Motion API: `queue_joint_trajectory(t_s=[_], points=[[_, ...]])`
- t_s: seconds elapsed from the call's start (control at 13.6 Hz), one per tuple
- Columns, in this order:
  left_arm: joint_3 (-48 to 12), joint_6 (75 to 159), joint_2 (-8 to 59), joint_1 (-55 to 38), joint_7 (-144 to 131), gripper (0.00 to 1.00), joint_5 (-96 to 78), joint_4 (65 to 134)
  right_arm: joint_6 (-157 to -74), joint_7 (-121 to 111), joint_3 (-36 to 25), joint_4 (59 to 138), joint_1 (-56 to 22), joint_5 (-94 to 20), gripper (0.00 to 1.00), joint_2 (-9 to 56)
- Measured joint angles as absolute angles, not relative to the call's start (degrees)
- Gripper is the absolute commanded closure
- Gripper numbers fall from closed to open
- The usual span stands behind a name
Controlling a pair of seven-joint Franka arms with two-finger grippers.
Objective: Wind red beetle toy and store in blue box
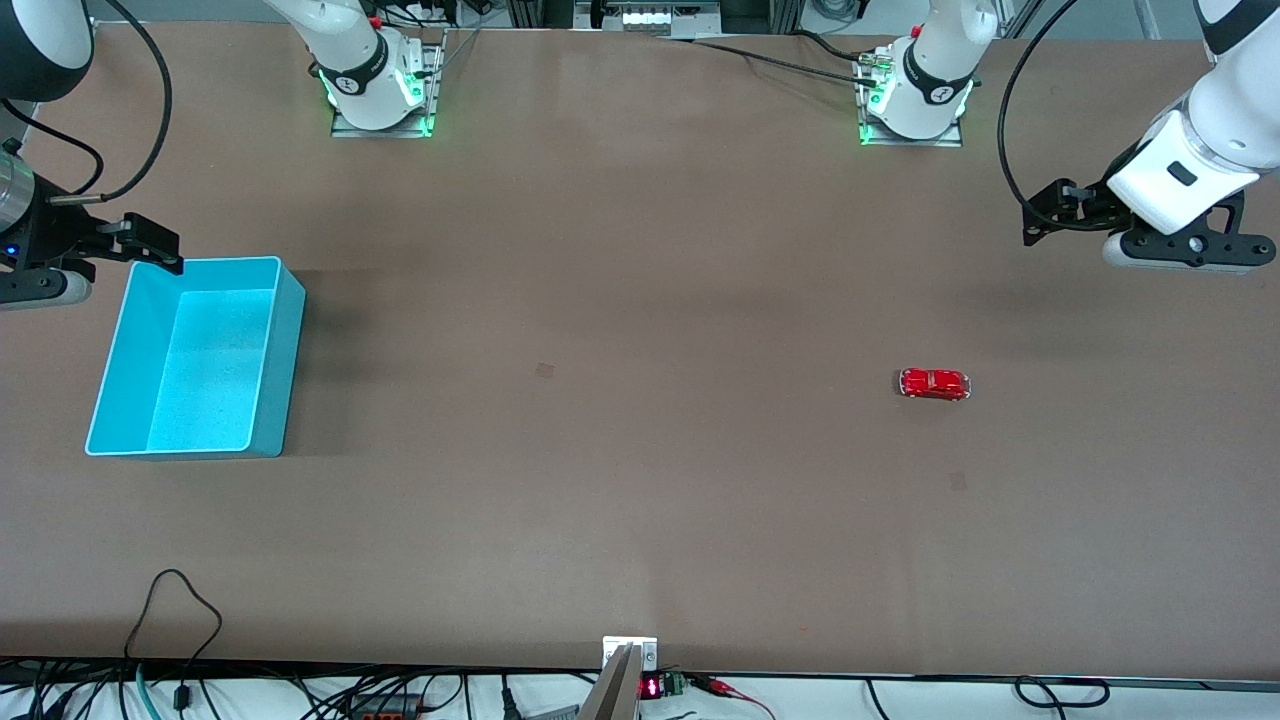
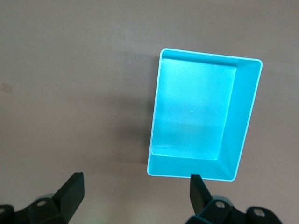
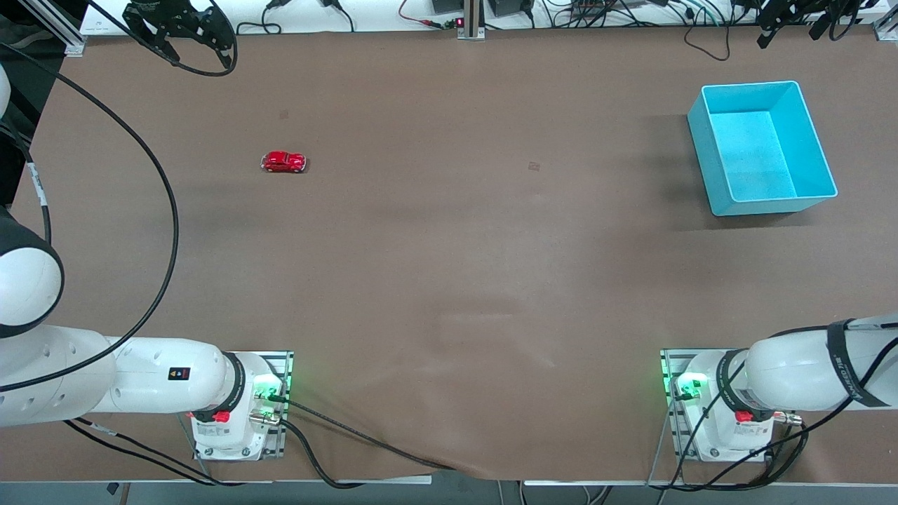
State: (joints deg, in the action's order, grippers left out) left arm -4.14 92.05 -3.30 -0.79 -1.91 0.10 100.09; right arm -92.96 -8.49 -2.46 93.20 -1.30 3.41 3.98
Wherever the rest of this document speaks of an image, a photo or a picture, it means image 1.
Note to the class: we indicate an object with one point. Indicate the aluminium profile frame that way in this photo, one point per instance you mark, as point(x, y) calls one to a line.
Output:
point(540, 12)

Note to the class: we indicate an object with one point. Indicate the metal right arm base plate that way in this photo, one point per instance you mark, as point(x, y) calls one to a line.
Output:
point(345, 128)

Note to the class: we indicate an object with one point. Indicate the module with red display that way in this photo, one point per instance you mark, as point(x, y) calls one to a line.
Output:
point(652, 687)

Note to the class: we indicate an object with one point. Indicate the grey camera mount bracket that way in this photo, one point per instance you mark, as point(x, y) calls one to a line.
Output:
point(620, 690)

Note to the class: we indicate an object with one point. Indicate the red beetle toy car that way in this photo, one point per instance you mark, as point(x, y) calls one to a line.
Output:
point(935, 384)

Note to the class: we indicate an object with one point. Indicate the device with white lights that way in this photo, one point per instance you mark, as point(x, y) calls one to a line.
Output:
point(648, 14)

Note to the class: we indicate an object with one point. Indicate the blue plastic box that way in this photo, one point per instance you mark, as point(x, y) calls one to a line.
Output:
point(215, 360)

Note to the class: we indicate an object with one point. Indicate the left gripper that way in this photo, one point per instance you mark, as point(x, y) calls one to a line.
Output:
point(1088, 208)

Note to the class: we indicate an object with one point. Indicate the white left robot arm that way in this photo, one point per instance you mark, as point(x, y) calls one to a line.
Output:
point(1240, 120)

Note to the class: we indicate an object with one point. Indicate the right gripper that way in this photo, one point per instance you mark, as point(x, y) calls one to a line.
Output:
point(52, 232)

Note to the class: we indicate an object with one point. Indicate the red and black clip leads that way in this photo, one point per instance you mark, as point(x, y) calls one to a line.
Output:
point(722, 687)

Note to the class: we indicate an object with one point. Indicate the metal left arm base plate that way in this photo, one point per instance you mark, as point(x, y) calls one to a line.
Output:
point(945, 138)

